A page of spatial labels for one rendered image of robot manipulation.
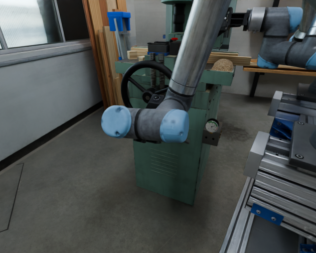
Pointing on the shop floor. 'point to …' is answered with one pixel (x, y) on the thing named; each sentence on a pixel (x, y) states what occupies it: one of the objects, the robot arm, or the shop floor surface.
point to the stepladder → (117, 25)
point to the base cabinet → (175, 158)
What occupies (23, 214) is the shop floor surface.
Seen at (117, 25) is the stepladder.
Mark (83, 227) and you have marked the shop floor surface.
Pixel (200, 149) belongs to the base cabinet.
